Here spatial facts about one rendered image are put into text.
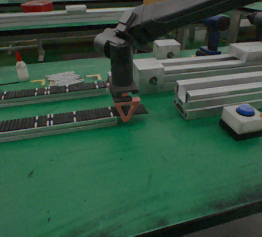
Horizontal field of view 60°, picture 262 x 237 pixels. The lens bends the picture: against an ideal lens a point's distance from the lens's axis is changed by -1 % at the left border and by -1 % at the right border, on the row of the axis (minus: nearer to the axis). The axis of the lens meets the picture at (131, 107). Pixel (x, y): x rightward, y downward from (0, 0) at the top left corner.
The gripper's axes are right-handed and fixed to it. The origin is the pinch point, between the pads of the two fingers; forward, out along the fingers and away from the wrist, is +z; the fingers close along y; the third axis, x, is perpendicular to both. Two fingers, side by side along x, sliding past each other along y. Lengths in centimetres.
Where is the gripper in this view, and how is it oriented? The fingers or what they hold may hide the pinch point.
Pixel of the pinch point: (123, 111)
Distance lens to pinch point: 65.1
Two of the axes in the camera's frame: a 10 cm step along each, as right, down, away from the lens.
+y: -2.5, -5.0, 8.3
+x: -9.7, 1.3, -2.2
